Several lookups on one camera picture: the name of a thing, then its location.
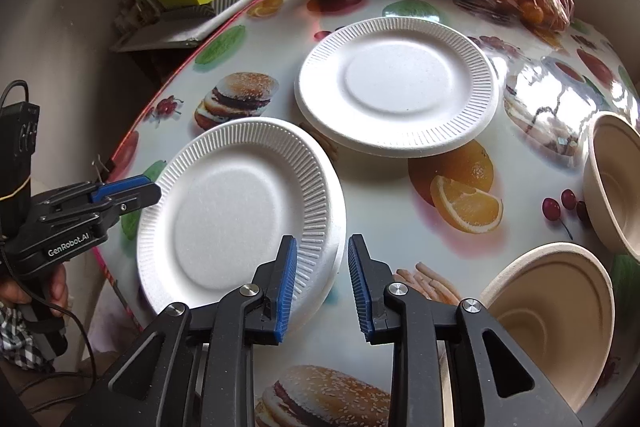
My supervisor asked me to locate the black binder clip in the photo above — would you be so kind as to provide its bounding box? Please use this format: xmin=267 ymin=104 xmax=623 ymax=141
xmin=91 ymin=154 xmax=116 ymax=182

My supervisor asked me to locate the beige paper bowl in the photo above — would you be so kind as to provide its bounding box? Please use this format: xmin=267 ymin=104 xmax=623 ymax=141
xmin=480 ymin=243 xmax=615 ymax=412
xmin=584 ymin=113 xmax=639 ymax=260

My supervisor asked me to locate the checkered sleeve forearm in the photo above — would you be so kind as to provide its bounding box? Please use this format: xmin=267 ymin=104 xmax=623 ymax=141
xmin=0 ymin=303 xmax=49 ymax=371

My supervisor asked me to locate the person left hand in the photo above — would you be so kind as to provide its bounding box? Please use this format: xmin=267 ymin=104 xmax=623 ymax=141
xmin=0 ymin=263 xmax=70 ymax=319

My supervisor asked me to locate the grey side shelf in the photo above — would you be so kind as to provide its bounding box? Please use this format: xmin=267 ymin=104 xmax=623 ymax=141
xmin=110 ymin=0 xmax=254 ymax=53

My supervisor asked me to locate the black cable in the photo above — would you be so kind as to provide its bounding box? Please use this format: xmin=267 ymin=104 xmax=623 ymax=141
xmin=0 ymin=78 xmax=99 ymax=413

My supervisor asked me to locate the white foam plate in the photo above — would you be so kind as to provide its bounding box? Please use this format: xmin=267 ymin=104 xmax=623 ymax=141
xmin=294 ymin=16 xmax=500 ymax=158
xmin=137 ymin=117 xmax=346 ymax=329

